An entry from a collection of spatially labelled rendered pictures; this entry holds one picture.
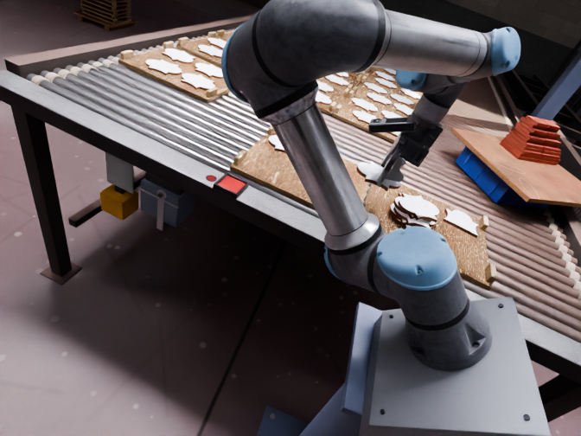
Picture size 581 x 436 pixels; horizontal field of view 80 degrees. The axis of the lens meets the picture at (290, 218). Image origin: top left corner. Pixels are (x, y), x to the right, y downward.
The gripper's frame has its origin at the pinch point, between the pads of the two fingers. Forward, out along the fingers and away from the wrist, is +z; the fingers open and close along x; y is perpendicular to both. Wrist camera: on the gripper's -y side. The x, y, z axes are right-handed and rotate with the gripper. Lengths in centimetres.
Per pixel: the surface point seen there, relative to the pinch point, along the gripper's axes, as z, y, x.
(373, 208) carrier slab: 12.0, 4.5, 2.1
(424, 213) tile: 5.4, 18.0, 1.8
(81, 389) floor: 110, -59, -51
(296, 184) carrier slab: 13.7, -20.2, -3.5
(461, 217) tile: 8.9, 33.7, 17.2
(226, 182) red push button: 15.6, -37.6, -16.3
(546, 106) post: -11, 92, 173
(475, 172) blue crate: 8, 43, 59
